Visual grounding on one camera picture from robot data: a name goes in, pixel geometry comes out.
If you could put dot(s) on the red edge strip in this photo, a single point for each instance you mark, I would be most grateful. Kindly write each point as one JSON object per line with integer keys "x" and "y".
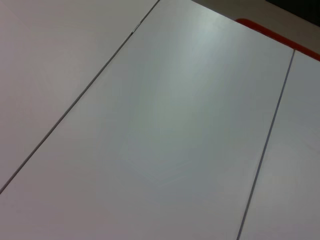
{"x": 275, "y": 35}

